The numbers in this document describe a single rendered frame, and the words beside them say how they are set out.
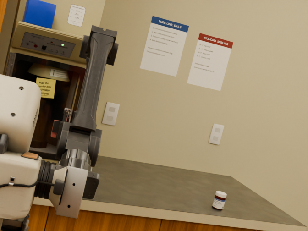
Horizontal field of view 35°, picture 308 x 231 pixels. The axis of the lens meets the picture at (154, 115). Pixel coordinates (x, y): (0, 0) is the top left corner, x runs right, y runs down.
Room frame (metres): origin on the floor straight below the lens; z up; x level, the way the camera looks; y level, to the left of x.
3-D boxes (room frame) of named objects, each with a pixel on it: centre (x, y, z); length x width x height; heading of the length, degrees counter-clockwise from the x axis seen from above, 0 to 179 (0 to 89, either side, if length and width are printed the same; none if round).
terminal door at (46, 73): (1.91, 0.45, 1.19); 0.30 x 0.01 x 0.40; 111
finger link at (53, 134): (1.82, 0.33, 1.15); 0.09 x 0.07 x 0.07; 22
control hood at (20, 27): (1.87, 0.43, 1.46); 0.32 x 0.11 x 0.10; 112
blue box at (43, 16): (1.83, 0.51, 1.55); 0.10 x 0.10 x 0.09; 22
